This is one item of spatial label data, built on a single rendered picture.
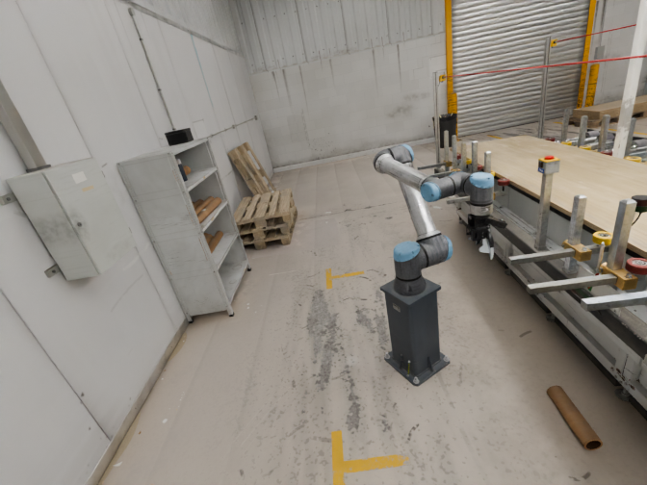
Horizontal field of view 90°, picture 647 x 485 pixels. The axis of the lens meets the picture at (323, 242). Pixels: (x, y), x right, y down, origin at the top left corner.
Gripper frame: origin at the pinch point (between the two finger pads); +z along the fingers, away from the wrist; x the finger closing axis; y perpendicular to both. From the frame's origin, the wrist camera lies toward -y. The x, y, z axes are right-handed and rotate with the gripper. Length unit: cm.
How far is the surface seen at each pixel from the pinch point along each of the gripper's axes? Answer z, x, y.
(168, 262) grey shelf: 27, -115, 219
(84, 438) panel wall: 67, 16, 225
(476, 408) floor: 94, 9, 7
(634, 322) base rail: 24, 32, -44
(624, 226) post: -12.7, 19.3, -43.3
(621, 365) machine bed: 72, 11, -65
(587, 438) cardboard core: 86, 37, -32
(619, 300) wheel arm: -2, 47, -21
